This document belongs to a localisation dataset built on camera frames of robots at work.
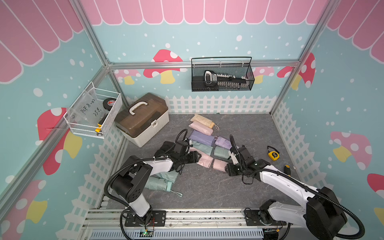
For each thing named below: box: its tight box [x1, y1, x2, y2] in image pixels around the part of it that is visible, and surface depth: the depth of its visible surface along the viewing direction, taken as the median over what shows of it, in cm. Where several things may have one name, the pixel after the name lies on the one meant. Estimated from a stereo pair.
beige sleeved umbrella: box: [190, 113, 220, 130], surface depth 113 cm
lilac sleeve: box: [188, 130, 215, 146], surface depth 105 cm
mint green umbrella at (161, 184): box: [144, 177, 183, 198], surface depth 83 cm
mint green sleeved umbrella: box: [213, 146, 232, 160], surface depth 97 cm
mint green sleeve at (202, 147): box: [191, 140, 213, 156], surface depth 102 cm
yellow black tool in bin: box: [95, 113, 109, 133], surface depth 65 cm
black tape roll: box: [102, 97, 117, 111], surface depth 81 cm
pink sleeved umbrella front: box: [212, 159, 229, 173], surface depth 91 cm
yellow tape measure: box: [267, 145, 280, 162], surface depth 96 cm
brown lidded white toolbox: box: [114, 92, 170, 148], surface depth 98 cm
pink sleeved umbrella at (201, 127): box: [188, 121, 214, 136], surface depth 111 cm
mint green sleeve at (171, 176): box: [155, 170, 179, 183], surface depth 88 cm
